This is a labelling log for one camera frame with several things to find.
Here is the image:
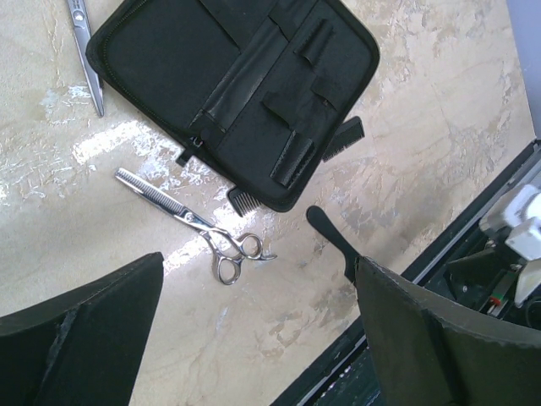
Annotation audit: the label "black zip tool case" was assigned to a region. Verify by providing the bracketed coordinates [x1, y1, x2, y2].
[86, 1, 380, 212]

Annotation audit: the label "silver straight hair scissors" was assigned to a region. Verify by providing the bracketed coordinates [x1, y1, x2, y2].
[67, 0, 105, 118]

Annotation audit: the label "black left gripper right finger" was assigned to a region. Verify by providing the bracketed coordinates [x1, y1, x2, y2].
[355, 256, 540, 405]

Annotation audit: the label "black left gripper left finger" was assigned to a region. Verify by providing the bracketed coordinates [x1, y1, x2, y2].
[1, 252, 163, 405]

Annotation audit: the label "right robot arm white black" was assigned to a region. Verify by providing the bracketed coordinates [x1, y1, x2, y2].
[479, 184, 540, 307]

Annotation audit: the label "black tail comb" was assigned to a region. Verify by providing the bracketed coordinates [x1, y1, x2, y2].
[306, 206, 360, 284]

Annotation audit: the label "black flat comb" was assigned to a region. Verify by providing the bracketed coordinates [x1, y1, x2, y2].
[227, 116, 364, 217]

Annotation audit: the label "silver thinning scissors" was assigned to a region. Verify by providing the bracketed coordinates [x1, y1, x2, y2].
[114, 167, 277, 286]

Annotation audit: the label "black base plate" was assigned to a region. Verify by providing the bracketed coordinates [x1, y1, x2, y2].
[276, 141, 540, 405]

